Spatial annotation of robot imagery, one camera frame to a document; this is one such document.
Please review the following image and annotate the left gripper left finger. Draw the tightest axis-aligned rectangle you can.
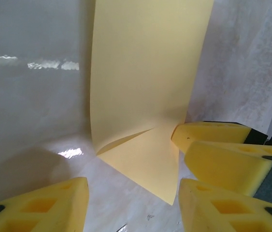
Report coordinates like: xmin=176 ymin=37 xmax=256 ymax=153
xmin=0 ymin=176 xmax=89 ymax=232

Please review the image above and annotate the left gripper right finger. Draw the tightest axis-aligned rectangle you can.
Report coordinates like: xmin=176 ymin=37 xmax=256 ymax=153
xmin=178 ymin=178 xmax=272 ymax=232

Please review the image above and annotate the yellow square paper sheet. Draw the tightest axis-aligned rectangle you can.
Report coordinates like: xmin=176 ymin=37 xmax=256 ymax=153
xmin=88 ymin=0 xmax=215 ymax=206

